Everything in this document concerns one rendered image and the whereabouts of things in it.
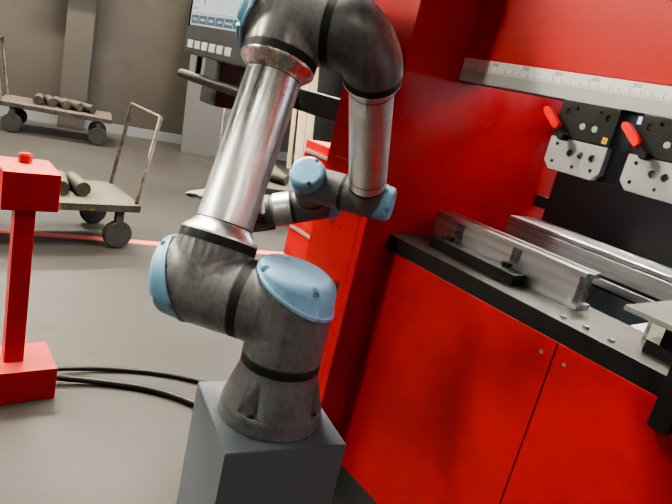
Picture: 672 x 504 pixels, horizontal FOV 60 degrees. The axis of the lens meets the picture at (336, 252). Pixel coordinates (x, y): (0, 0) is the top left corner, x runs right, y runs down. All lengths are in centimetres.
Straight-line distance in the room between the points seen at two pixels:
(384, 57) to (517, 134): 116
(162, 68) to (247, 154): 734
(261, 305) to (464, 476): 97
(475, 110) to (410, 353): 74
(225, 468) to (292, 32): 61
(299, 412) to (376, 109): 49
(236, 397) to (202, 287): 16
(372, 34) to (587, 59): 76
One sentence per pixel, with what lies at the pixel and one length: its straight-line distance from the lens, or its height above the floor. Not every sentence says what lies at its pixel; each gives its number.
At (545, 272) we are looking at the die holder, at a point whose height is 93.
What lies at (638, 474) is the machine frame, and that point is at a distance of 137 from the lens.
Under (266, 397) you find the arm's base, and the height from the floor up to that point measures 83.
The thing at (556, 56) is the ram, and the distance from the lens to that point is 159.
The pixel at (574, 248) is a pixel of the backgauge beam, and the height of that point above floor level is 96.
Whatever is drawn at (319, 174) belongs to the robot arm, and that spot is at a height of 108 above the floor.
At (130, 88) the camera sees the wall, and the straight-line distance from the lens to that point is 816.
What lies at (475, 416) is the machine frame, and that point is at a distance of 157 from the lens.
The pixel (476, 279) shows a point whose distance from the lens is 151.
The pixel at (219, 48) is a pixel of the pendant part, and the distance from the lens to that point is 170.
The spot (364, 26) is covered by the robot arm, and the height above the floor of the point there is 134.
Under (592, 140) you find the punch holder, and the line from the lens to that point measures 149.
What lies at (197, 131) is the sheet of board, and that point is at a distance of 774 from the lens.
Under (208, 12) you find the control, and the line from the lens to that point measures 181.
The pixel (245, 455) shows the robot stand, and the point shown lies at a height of 77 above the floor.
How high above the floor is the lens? 126
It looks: 16 degrees down
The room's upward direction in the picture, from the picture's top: 13 degrees clockwise
